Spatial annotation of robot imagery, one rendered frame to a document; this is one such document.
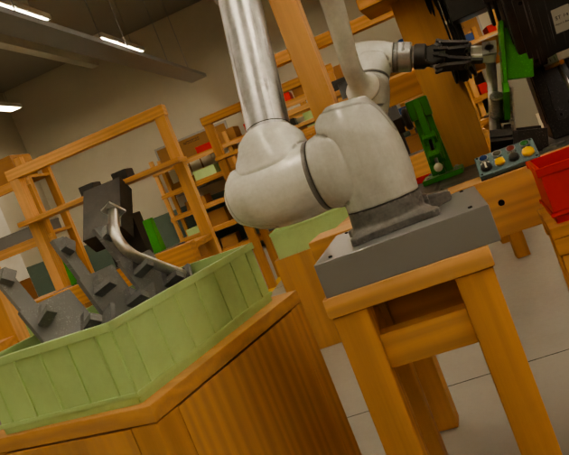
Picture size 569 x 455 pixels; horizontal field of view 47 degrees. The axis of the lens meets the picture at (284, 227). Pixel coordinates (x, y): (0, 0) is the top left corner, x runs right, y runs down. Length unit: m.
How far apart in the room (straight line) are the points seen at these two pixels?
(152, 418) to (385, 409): 0.44
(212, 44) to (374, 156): 11.27
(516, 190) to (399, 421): 0.69
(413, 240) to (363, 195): 0.15
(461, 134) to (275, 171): 1.09
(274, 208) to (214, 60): 11.14
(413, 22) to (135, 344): 1.48
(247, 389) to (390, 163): 0.62
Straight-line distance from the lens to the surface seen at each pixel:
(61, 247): 1.68
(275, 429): 1.61
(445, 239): 1.21
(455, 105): 2.31
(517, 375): 1.29
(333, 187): 1.30
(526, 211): 1.73
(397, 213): 1.28
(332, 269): 1.23
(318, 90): 2.37
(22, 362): 1.50
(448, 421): 2.58
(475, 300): 1.24
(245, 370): 1.54
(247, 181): 1.36
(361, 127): 1.28
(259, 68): 1.49
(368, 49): 2.03
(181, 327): 1.46
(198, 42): 12.56
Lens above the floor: 1.10
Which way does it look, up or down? 4 degrees down
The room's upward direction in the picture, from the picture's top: 22 degrees counter-clockwise
